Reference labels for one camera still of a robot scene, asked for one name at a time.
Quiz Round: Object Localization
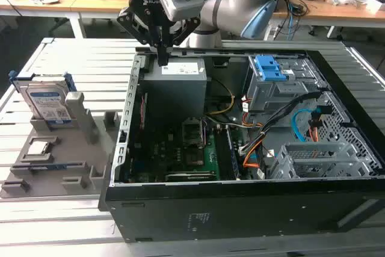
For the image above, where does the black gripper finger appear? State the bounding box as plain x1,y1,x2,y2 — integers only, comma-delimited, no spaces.
116,7,163,66
162,16,202,66

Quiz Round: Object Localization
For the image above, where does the hard disk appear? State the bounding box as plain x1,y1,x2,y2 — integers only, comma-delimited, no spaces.
8,70,78,127

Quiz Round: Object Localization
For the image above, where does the grey metal disk bay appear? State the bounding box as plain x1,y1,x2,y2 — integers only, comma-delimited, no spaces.
266,141,377,179

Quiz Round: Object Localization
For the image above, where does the wooden desk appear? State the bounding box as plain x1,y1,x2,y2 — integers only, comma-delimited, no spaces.
270,0,385,40
0,0,133,40

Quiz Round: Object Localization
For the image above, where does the grey power supply unit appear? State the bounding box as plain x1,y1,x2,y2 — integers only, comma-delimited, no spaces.
140,57,208,119

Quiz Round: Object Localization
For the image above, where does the blue plastic drive latch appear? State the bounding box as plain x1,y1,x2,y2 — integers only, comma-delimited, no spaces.
253,54,286,82

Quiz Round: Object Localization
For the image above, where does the metal socket cover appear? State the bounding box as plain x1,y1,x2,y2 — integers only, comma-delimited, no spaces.
181,117,205,147

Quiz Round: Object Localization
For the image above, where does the grey metal drive cage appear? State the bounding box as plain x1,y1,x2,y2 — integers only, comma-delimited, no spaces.
242,55,321,113

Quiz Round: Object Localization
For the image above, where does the CPU socket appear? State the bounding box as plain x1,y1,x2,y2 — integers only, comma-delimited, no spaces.
183,147,207,167

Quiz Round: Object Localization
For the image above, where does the black RAM slot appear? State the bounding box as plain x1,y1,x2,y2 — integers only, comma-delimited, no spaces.
225,126,241,180
215,126,232,180

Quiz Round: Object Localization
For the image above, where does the green motherboard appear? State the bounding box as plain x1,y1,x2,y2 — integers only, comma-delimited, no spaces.
129,117,241,182

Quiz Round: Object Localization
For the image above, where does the grey parts rack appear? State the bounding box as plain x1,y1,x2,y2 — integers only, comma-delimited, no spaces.
0,91,121,200

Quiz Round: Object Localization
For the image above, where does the black graphics card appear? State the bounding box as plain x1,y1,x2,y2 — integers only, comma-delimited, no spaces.
164,170,217,182

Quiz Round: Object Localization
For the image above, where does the silver CPU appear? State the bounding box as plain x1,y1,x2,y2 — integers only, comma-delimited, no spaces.
26,141,51,157

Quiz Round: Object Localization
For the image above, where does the RAM stick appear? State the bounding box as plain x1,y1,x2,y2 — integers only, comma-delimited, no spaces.
28,162,82,171

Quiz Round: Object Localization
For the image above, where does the white box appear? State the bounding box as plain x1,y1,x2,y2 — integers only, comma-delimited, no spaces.
364,0,385,14

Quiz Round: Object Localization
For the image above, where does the black PC case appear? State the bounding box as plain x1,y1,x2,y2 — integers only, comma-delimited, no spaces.
98,46,385,244

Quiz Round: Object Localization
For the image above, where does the yellow wire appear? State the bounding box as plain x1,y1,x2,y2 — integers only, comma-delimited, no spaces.
206,76,236,116

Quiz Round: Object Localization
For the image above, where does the red twisted wire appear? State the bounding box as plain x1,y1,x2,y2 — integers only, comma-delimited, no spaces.
140,93,148,130

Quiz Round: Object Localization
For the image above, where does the blue hanging cable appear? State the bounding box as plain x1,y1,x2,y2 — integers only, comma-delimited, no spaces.
287,1,295,41

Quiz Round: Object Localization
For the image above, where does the multicolour power wire bundle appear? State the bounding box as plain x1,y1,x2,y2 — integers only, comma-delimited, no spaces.
240,111,263,130

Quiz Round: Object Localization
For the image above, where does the black cable bundle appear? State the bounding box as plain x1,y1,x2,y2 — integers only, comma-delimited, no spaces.
239,90,321,157

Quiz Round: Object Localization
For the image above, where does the blue SATA wire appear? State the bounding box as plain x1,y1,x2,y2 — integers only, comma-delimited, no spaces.
292,108,319,143

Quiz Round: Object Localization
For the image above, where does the orange black power wire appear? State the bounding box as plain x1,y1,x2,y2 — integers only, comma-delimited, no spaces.
308,105,324,143

